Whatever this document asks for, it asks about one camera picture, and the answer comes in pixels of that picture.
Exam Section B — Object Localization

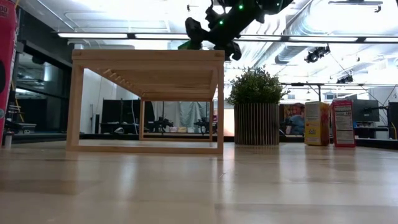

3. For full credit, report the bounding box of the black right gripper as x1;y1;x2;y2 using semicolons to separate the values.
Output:
185;5;249;62

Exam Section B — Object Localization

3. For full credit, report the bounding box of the green Apple Jacks cereal box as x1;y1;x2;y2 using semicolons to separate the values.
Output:
177;39;203;50

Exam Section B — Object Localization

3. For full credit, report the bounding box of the wooden slatted shelf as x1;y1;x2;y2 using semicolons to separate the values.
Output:
66;49;225;156

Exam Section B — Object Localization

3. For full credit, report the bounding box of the yellow Corn Pops cereal box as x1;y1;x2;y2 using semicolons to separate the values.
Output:
303;101;330;147

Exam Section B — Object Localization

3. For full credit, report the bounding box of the green bushy plant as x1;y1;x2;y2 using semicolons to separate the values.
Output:
225;66;289;106

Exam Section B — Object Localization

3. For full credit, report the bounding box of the white hanging cloth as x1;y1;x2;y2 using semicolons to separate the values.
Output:
152;101;213;129

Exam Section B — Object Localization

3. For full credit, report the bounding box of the ribbed wooden plant pot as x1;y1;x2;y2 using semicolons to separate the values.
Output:
233;103;280;146

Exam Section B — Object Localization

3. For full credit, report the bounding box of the black track spotlight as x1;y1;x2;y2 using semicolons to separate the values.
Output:
304;45;331;64
335;74;354;84

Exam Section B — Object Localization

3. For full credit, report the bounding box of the black monitor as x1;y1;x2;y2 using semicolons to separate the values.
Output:
353;99;381;123

